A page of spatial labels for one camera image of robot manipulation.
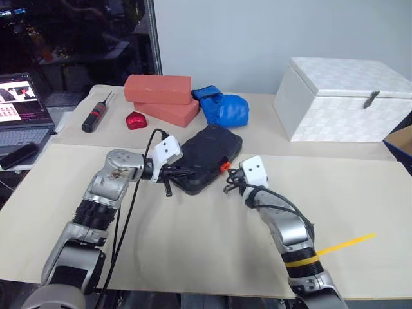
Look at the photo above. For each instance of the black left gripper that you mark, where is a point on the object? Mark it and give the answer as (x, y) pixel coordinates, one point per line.
(167, 174)

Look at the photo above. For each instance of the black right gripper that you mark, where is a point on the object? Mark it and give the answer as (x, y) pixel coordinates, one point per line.
(238, 181)

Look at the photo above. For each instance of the black plastic case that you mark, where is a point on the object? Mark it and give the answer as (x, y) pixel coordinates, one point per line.
(209, 154)

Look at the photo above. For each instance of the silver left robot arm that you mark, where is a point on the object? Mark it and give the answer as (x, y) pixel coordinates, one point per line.
(106, 183)

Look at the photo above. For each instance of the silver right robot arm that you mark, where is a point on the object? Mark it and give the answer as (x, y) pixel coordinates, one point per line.
(289, 225)

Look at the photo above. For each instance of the red foam brick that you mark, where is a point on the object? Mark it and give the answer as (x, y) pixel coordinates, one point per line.
(157, 88)
(170, 112)

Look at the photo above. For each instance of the red heart shaped box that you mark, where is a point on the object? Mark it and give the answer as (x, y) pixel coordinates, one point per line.
(136, 120)

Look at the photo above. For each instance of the blue boxing glove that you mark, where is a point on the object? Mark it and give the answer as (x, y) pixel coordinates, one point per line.
(225, 107)

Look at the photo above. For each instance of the black red electric screwdriver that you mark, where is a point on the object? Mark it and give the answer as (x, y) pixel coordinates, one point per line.
(95, 116)

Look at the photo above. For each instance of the white woven lidded box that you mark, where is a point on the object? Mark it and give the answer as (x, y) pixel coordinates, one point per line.
(341, 103)

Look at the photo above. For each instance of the yellow tape strip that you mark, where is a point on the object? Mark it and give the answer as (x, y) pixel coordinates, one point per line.
(351, 243)

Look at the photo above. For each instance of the black smartphone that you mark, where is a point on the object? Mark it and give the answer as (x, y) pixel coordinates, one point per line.
(17, 156)

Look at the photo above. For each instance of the open laptop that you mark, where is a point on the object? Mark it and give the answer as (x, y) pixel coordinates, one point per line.
(22, 112)

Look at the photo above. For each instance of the cardboard box with blue edge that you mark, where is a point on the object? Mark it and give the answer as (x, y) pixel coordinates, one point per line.
(400, 141)

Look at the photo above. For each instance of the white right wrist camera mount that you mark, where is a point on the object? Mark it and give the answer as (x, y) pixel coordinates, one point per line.
(256, 170)

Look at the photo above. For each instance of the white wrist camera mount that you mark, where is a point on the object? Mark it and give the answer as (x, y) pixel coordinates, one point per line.
(256, 170)
(167, 149)

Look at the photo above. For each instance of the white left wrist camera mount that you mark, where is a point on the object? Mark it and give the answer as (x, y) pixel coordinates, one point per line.
(167, 149)

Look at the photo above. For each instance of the dark frame under table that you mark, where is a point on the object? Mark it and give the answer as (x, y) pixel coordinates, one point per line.
(206, 301)

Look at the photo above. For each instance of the grey window frame post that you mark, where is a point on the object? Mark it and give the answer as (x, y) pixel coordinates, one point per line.
(154, 35)

